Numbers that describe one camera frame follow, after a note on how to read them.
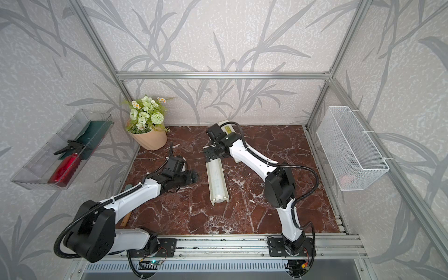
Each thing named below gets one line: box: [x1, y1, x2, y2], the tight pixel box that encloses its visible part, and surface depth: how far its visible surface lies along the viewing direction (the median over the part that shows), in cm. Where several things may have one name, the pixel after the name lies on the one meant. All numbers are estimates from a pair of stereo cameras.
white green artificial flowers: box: [121, 96, 170, 135], surface depth 90 cm
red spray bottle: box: [47, 152, 82, 188], surface depth 59 cm
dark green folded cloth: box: [57, 120, 115, 160], surface depth 70 cm
